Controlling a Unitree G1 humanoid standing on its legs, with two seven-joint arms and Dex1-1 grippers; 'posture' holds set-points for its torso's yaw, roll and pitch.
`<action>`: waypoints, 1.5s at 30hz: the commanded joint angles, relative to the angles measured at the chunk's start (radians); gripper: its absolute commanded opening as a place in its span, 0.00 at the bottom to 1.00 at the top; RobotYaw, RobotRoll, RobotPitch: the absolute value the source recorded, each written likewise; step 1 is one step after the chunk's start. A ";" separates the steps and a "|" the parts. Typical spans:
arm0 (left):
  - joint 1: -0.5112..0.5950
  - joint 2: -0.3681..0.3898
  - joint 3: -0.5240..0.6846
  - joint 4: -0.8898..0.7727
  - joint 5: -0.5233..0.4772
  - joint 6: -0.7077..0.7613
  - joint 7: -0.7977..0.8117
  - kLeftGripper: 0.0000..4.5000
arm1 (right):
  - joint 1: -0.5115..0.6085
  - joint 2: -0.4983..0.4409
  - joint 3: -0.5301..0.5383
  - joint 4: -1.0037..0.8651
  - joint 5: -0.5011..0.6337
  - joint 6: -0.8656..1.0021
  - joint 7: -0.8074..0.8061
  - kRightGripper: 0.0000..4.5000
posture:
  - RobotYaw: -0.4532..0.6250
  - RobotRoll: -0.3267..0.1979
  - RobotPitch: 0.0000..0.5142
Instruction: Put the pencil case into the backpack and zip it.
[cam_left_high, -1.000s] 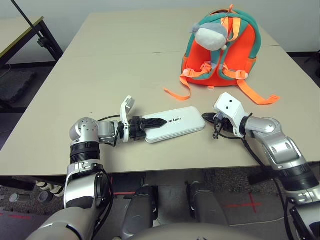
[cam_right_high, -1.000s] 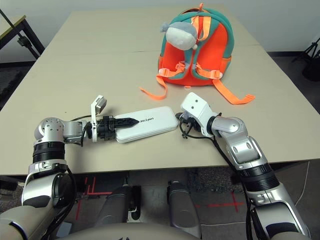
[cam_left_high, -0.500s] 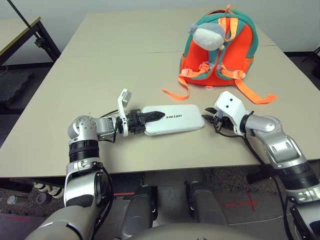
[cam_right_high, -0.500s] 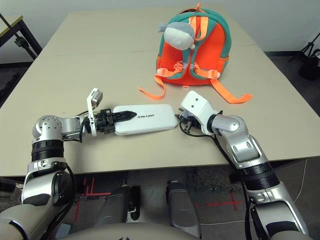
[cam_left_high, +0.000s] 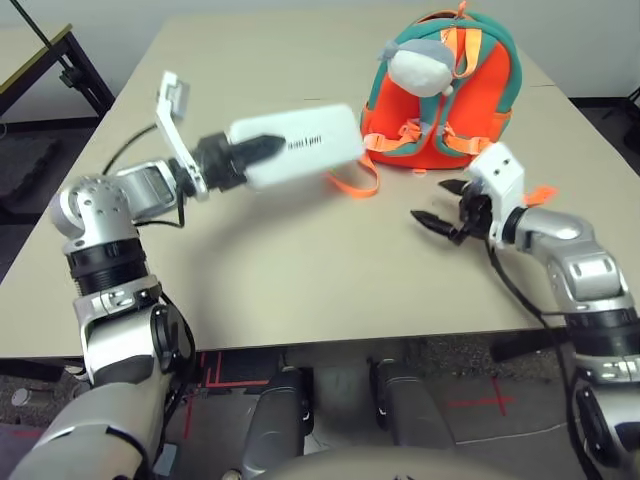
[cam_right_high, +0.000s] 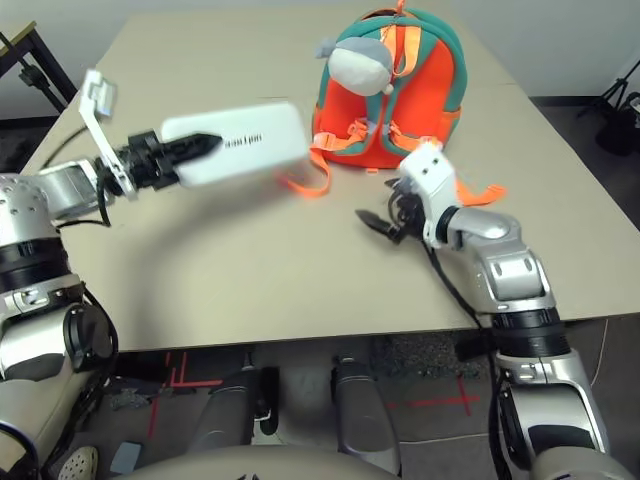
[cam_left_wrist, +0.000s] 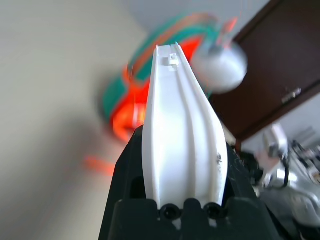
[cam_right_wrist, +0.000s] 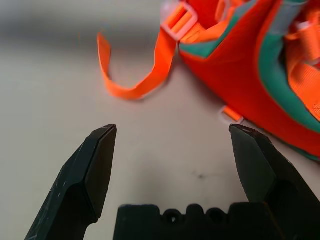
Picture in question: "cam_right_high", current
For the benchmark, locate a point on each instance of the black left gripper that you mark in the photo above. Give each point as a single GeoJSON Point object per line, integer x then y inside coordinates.
{"type": "Point", "coordinates": [145, 160]}

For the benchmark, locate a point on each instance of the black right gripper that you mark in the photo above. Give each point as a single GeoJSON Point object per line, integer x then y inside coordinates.
{"type": "Point", "coordinates": [407, 220]}

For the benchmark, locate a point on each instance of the white plastic pencil case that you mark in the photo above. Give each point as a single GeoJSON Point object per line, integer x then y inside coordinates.
{"type": "Point", "coordinates": [260, 145]}

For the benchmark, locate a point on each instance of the orange and teal backpack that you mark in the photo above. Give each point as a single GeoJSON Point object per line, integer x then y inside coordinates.
{"type": "Point", "coordinates": [425, 100]}

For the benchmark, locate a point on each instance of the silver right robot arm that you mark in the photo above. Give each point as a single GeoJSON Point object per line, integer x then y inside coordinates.
{"type": "Point", "coordinates": [515, 270]}

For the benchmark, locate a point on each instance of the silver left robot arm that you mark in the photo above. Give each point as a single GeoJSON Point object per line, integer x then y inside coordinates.
{"type": "Point", "coordinates": [65, 187]}

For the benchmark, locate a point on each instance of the grey plush shark toy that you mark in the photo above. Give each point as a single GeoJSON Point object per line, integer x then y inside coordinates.
{"type": "Point", "coordinates": [357, 70]}

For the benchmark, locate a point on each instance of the grey right robot leg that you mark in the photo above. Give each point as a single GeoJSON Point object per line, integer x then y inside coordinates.
{"type": "Point", "coordinates": [360, 410]}

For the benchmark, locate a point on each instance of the grey robot leg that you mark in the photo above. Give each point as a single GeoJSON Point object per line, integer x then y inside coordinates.
{"type": "Point", "coordinates": [360, 410]}
{"type": "Point", "coordinates": [225, 415]}

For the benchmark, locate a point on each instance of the grey left robot leg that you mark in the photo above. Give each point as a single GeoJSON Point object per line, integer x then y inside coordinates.
{"type": "Point", "coordinates": [225, 415]}

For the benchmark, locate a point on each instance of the grey flat floor pad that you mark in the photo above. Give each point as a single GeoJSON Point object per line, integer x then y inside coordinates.
{"type": "Point", "coordinates": [126, 456]}

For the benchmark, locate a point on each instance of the white perforated shoe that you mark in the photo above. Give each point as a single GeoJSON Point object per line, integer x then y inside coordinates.
{"type": "Point", "coordinates": [80, 465]}

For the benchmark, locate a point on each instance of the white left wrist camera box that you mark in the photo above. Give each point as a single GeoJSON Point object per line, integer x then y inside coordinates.
{"type": "Point", "coordinates": [97, 95]}

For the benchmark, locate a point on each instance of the black frame side table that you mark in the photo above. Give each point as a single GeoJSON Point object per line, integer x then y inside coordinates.
{"type": "Point", "coordinates": [22, 30]}

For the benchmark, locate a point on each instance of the black camera tripod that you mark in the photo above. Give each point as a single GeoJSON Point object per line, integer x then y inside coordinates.
{"type": "Point", "coordinates": [620, 130]}

